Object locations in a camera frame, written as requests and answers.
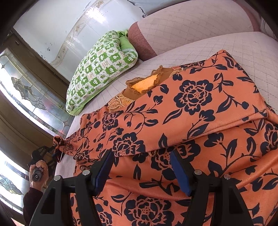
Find stained glass window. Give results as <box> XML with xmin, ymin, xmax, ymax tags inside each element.
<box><xmin>1</xmin><ymin>48</ymin><xmax>74</xmax><ymax>138</ymax></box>

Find pink quilted mattress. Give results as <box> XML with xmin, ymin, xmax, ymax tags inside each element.
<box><xmin>56</xmin><ymin>32</ymin><xmax>277</xmax><ymax>181</ymax></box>

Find person's left hand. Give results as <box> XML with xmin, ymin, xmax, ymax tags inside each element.
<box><xmin>29</xmin><ymin>160</ymin><xmax>48</xmax><ymax>191</ymax></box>

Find orange floral garment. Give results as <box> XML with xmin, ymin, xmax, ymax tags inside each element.
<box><xmin>57</xmin><ymin>50</ymin><xmax>277</xmax><ymax>225</ymax></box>

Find green patterned pillow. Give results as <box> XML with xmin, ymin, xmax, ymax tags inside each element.
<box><xmin>66</xmin><ymin>30</ymin><xmax>138</xmax><ymax>116</ymax></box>

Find dark sleeved left forearm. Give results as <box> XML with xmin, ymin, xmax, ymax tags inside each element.
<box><xmin>23</xmin><ymin>188</ymin><xmax>43</xmax><ymax>225</ymax></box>

